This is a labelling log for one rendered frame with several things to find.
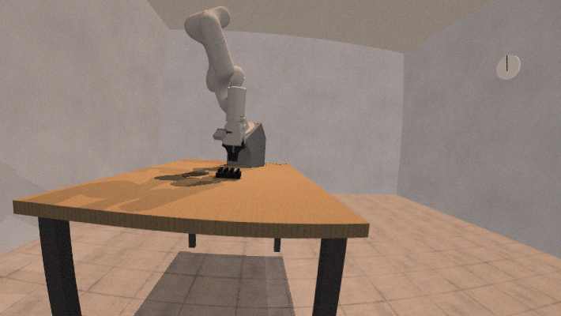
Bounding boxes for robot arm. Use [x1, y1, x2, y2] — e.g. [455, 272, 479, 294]
[184, 6, 254, 135]

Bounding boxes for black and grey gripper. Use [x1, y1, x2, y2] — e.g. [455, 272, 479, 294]
[222, 122, 246, 162]

